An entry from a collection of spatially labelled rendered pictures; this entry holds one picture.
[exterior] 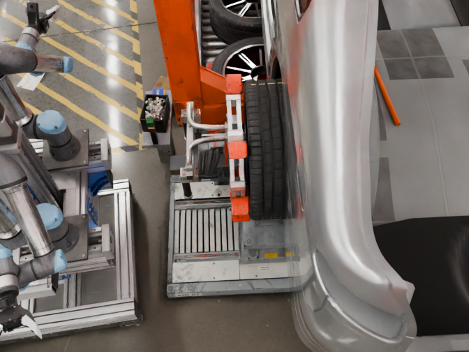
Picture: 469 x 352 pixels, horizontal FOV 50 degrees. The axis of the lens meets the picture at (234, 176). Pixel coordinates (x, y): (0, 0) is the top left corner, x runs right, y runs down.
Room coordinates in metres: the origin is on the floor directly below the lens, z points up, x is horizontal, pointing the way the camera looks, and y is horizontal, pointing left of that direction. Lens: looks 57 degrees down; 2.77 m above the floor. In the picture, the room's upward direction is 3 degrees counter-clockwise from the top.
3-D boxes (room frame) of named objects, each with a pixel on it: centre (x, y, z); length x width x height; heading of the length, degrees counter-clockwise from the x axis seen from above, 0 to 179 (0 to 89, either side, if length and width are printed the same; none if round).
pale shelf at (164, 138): (1.97, 0.45, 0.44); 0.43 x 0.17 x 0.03; 0
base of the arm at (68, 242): (0.99, 0.77, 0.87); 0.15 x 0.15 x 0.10
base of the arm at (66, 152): (1.48, 0.82, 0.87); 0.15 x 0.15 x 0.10
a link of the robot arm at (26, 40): (1.77, 0.92, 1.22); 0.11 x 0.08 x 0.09; 172
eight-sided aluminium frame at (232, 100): (1.39, -0.01, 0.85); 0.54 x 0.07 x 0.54; 0
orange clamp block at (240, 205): (1.08, -0.02, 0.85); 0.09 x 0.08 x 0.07; 0
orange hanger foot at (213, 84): (1.90, -0.10, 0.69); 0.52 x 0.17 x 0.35; 90
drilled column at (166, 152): (2.00, 0.45, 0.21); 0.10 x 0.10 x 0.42; 0
